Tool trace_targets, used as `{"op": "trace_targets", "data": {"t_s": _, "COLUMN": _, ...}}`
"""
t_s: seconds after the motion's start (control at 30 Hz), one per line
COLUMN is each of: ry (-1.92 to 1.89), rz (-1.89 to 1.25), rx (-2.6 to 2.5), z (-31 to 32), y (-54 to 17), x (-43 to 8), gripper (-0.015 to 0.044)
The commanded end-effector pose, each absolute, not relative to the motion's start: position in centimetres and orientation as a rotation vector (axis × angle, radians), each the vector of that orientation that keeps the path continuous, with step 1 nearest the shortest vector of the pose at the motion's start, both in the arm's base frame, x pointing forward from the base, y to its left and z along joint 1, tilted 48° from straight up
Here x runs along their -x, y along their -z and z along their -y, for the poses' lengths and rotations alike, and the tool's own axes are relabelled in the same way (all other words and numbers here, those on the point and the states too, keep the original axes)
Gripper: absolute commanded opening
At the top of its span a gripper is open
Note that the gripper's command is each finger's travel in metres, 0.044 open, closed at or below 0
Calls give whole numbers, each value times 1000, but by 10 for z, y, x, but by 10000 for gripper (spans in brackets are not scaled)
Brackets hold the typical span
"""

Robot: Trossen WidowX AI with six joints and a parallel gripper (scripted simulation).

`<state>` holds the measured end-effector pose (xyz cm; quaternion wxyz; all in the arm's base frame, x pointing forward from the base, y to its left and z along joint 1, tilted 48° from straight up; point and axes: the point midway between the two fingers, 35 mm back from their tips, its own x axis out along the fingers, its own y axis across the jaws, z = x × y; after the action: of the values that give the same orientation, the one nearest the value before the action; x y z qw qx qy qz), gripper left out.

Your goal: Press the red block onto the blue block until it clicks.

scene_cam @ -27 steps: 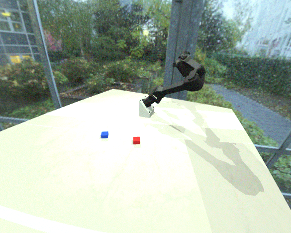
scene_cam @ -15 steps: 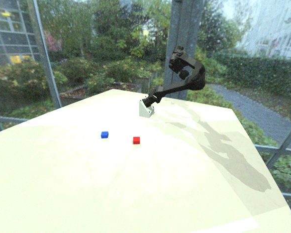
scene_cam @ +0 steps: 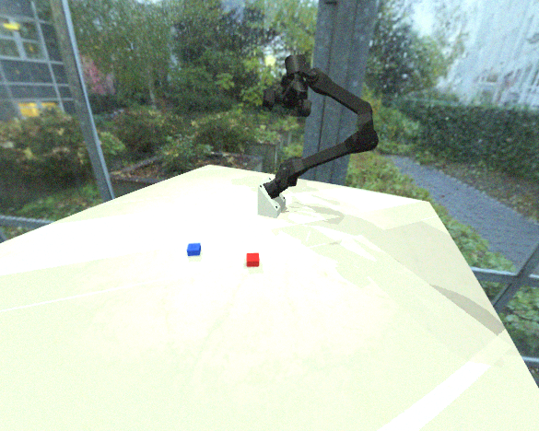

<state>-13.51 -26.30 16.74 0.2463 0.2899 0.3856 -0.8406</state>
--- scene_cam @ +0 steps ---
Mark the blue block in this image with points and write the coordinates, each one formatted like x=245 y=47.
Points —
x=194 y=249

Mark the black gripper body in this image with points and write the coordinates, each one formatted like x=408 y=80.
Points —
x=269 y=99

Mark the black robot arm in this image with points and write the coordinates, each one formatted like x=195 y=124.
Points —
x=365 y=139

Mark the red block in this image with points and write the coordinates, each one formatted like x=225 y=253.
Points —
x=252 y=259

